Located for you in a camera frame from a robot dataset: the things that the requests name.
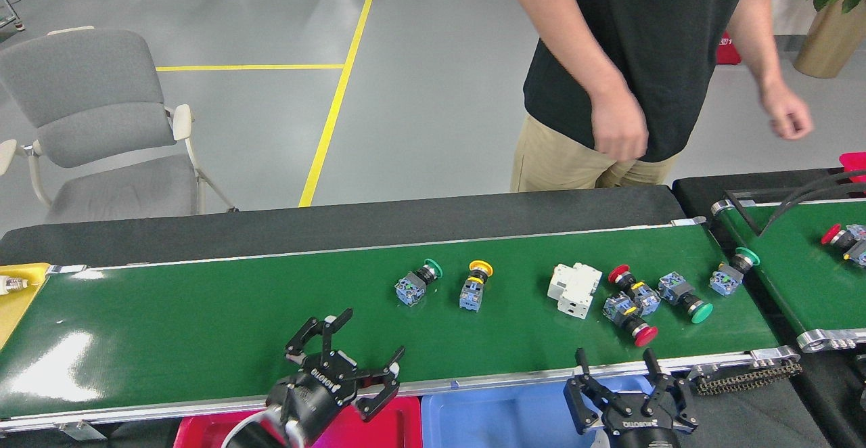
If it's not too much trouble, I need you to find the red fire extinguisher box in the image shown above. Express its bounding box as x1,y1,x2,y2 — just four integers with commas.
716,0,782,65

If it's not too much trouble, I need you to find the red plastic crate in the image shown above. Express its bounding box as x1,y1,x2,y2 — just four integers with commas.
839,152,866,183

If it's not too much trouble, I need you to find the long green conveyor belt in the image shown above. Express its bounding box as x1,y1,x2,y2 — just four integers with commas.
0,217,800,435

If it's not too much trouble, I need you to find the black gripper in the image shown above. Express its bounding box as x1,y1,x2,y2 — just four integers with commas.
564,348,699,448
267,309,407,443

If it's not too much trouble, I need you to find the white circuit breaker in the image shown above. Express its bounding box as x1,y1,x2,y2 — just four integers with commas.
547,262,603,320

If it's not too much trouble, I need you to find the yellow push button switch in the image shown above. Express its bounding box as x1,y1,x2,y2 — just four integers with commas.
459,259,494,313

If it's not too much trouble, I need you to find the person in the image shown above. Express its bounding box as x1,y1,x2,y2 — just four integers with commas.
509,0,815,193

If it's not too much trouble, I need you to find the black drive chain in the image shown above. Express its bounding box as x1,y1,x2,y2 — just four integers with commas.
696,359,803,396

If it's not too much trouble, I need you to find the green push button switch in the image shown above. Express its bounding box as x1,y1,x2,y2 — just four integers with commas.
658,271,714,325
708,246,761,298
395,259,445,307

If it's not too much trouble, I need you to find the person's left hand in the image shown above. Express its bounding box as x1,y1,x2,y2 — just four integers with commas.
759,83,815,141

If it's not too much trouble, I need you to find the short green conveyor belt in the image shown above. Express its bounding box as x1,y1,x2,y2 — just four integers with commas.
710,194,866,354

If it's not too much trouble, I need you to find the person's right hand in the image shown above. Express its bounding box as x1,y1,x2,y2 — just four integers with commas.
591,89,649,162

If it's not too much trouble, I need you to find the potted plant in brass pot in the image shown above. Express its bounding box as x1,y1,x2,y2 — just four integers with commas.
793,0,866,79

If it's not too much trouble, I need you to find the yellow plastic tray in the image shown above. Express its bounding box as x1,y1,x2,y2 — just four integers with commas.
0,263,51,351

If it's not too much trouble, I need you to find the black triangular bracket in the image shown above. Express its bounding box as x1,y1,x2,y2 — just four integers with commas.
727,191,866,236

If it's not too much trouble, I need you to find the grey padded chair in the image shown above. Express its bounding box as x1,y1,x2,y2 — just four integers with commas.
0,26,239,224

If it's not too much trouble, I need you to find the blue plastic tray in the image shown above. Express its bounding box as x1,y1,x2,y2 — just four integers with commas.
421,375,654,448

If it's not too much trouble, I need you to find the red plastic tray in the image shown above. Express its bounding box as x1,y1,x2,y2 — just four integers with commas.
173,396,424,448

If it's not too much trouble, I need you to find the black cable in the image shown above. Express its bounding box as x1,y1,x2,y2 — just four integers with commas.
763,169,866,233

